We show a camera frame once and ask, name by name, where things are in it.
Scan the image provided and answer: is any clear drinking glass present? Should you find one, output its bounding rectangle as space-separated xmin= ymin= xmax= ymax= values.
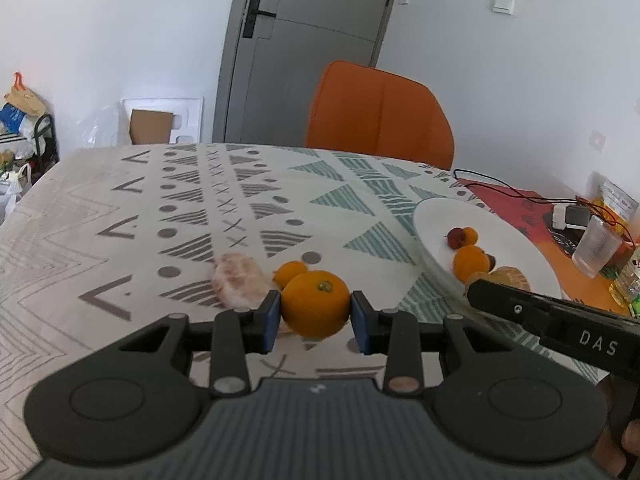
xmin=571 ymin=216 xmax=624 ymax=280

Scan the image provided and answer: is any blue white plastic bag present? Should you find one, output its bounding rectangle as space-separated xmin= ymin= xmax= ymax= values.
xmin=0 ymin=102 xmax=29 ymax=134

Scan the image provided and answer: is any red orange printed mat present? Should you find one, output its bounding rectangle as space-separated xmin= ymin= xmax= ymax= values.
xmin=452 ymin=177 xmax=640 ymax=319

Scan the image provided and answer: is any brown cardboard piece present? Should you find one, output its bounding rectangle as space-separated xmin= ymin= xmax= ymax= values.
xmin=129 ymin=108 xmax=174 ymax=146

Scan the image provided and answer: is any yellow green bottle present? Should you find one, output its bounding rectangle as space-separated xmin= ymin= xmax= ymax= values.
xmin=609 ymin=245 xmax=640 ymax=312

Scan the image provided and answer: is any person's right hand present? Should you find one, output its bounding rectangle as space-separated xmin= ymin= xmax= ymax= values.
xmin=592 ymin=376 xmax=640 ymax=479

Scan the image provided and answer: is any peeled citrus piece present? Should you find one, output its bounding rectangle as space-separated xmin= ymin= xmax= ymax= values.
xmin=212 ymin=252 xmax=296 ymax=335
xmin=465 ymin=265 xmax=532 ymax=294

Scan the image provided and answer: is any paper bag with orange handles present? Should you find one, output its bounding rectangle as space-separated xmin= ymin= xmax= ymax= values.
xmin=3 ymin=71 xmax=47 ymax=116

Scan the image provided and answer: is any black cable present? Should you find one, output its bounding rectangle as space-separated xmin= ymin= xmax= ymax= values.
xmin=452 ymin=168 xmax=568 ymax=207

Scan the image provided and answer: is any orange chair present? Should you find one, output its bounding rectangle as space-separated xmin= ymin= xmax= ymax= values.
xmin=304 ymin=60 xmax=456 ymax=171

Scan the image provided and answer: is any white charger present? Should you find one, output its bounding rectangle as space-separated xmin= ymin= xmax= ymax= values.
xmin=552 ymin=202 xmax=592 ymax=231

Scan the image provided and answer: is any black door handle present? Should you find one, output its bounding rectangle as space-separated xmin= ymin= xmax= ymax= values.
xmin=243 ymin=0 xmax=278 ymax=40

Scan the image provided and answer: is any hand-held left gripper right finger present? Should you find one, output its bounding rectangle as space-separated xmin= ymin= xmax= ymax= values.
xmin=349 ymin=290 xmax=506 ymax=394

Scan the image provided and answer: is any white round plate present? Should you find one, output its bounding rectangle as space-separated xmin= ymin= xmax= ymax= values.
xmin=412 ymin=197 xmax=568 ymax=319

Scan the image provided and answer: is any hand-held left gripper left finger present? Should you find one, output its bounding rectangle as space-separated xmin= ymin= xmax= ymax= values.
xmin=117 ymin=290 xmax=283 ymax=395

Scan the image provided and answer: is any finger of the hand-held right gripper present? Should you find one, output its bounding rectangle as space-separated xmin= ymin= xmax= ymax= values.
xmin=464 ymin=271 xmax=550 ymax=337

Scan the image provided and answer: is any white foam packaging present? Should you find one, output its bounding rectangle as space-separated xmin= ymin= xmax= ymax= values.
xmin=118 ymin=95 xmax=205 ymax=147

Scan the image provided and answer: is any black trolley frame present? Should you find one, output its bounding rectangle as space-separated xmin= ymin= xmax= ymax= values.
xmin=19 ymin=113 xmax=57 ymax=172

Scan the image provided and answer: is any small orange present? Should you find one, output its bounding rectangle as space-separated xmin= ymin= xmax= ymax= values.
xmin=453 ymin=245 xmax=492 ymax=284
xmin=273 ymin=260 xmax=310 ymax=291

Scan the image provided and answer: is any grey door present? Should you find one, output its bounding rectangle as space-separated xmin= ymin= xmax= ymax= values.
xmin=214 ymin=0 xmax=406 ymax=147

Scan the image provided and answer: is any large orange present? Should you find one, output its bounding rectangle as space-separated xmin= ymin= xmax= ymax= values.
xmin=280 ymin=270 xmax=352 ymax=340

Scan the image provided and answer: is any red cable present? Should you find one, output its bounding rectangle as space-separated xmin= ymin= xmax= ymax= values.
xmin=464 ymin=182 xmax=563 ymax=207

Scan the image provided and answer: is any white triangle patterned tablecloth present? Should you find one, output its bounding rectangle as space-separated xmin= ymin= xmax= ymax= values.
xmin=0 ymin=142 xmax=603 ymax=467

